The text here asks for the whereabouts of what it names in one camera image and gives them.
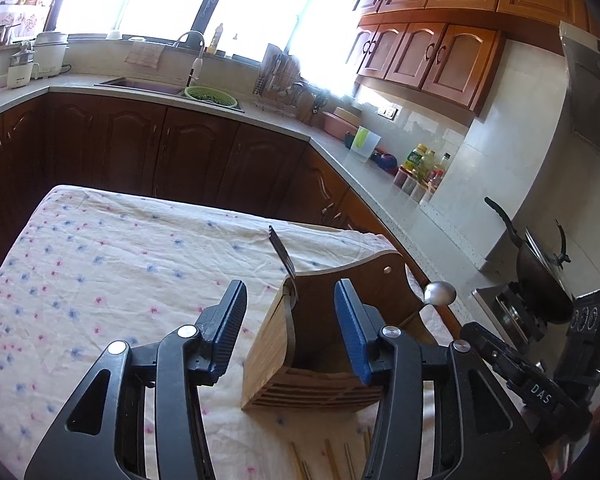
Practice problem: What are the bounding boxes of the green white cutting board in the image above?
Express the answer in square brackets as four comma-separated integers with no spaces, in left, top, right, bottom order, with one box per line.
[350,126,381,160]

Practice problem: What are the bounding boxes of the silver metal spoon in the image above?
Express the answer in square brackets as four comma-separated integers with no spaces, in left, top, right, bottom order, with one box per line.
[398,281,456,330]

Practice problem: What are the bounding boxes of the dish drying rack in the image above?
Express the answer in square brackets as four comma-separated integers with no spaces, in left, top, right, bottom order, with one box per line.
[252,44,330,126]

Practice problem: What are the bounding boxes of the cooking oil bottle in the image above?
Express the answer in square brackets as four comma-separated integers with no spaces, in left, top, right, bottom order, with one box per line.
[403,143,428,180]

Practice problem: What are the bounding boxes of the black wok with lid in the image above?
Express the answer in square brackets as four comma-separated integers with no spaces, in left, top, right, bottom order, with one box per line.
[483,197,573,324]

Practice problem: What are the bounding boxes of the white pressure cooker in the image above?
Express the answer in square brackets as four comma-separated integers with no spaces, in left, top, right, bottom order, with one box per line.
[32,30,68,79]

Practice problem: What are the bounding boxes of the sink faucet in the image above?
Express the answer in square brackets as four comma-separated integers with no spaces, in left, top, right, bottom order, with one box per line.
[172,29,206,87]

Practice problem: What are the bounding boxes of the small white blender appliance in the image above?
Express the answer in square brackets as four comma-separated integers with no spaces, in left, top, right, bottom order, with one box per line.
[6,41,34,89]

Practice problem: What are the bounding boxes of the wooden chopstick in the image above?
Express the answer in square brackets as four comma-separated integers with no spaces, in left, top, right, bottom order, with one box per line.
[324,439,341,480]
[288,442,311,480]

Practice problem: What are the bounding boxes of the steel range hood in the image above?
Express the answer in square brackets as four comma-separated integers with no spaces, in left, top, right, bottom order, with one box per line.
[559,22,600,155]

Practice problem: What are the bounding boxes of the pink plastic basin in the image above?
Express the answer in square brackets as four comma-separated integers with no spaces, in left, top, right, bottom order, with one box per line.
[323,112,358,141]

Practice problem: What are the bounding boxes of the wooden utensil holder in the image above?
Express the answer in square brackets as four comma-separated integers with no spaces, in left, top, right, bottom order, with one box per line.
[242,250,434,412]

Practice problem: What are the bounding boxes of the yellow dish soap bottle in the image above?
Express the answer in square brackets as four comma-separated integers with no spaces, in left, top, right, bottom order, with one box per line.
[207,23,224,55]

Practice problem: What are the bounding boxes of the gas stove top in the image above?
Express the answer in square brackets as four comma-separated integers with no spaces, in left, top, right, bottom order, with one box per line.
[471,282,547,353]

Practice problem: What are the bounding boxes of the floral white tablecloth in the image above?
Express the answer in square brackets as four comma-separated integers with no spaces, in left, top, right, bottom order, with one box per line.
[0,184,456,480]

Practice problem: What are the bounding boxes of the lower dark wooden cabinets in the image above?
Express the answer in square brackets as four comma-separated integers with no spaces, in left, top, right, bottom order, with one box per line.
[0,92,389,265]

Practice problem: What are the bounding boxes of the pink hanging dishcloth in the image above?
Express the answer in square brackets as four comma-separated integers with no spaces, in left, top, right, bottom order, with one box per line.
[125,41,164,70]

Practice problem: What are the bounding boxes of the black camera box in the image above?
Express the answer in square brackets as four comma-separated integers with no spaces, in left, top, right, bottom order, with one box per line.
[554,289,600,404]

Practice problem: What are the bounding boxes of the upper wooden wall cabinets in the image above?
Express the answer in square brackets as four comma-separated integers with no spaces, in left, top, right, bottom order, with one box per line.
[347,0,600,114]

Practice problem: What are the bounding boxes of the green colander basin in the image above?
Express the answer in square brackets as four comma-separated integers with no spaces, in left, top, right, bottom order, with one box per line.
[183,86,238,108]

